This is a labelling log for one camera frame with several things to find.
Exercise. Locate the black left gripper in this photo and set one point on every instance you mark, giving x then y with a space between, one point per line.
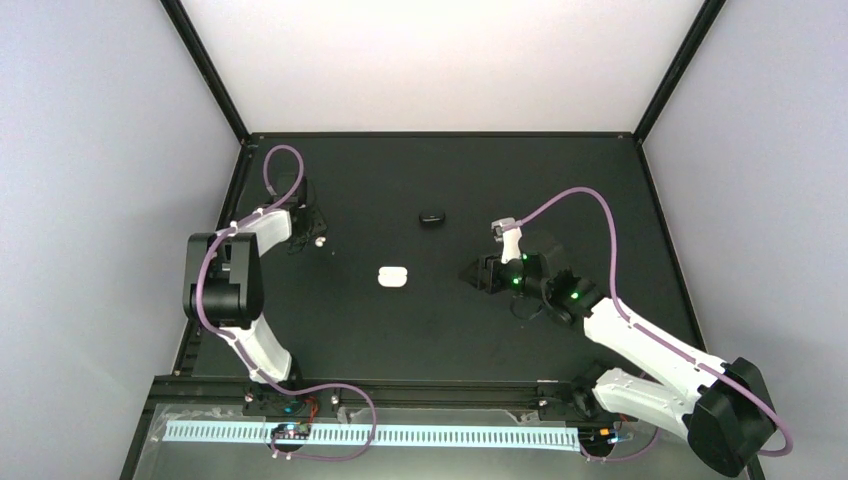
317 227

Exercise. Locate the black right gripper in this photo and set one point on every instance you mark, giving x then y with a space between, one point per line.
485 269

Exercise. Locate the black earbud charging case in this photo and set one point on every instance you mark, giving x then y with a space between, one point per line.
431 218

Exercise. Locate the white earbud charging case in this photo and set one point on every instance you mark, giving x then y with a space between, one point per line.
392 276

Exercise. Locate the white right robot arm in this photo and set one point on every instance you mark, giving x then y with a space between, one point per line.
723 410

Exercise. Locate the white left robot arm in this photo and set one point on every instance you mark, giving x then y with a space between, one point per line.
223 281

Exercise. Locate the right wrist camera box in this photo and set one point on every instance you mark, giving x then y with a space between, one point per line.
507 232

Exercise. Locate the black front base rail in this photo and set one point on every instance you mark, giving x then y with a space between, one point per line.
455 394

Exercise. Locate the light blue cable duct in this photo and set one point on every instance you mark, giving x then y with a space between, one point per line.
391 435

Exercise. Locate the black frame post left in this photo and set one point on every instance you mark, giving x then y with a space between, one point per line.
193 43

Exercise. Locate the black frame post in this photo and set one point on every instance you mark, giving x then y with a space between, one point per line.
193 43
697 32

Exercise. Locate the black frame post right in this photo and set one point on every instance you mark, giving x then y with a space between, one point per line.
697 32

